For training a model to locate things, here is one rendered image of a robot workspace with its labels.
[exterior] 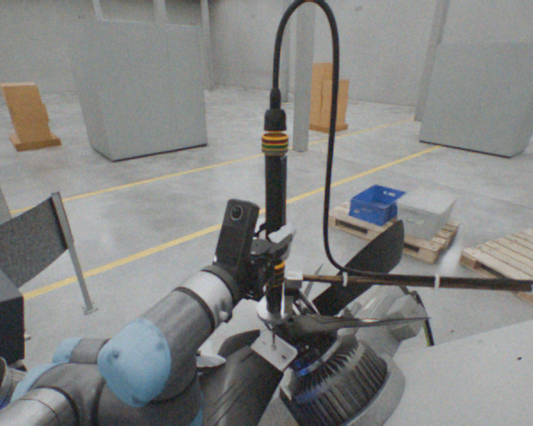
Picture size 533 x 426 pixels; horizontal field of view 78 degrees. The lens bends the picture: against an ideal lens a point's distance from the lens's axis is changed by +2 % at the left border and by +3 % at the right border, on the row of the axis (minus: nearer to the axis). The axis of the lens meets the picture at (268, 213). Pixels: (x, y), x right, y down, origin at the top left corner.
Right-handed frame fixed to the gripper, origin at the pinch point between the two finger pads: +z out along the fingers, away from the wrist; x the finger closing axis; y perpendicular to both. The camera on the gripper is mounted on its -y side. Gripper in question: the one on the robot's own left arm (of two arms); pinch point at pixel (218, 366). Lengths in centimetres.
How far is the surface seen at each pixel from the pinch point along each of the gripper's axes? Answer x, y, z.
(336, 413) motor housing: 5.6, -5.0, 24.2
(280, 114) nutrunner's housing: -52, -3, 12
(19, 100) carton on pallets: -42, 607, -499
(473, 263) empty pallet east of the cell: 86, 215, 188
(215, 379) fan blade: 0.1, -3.1, -0.2
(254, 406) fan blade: 0.2, -8.8, 8.2
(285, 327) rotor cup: -5.0, 6.9, 14.1
